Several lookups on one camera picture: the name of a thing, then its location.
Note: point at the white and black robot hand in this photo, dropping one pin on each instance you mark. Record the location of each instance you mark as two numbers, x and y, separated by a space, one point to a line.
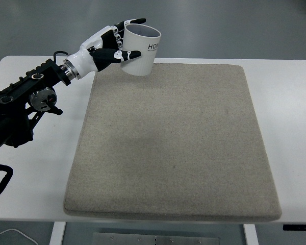
97 54

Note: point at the white ribbed cup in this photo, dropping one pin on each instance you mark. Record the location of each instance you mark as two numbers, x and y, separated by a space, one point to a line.
140 51

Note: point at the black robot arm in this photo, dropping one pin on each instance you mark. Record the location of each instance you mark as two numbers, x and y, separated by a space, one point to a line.
18 102

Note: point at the white table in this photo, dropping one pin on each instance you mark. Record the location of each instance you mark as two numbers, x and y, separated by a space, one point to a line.
153 137

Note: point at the beige fabric mat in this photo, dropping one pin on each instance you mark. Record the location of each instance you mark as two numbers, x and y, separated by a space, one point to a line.
168 143

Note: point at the grey metal plate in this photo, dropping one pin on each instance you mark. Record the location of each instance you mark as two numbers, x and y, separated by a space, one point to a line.
155 238

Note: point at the black table control panel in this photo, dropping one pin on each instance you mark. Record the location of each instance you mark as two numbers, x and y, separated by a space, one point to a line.
299 227

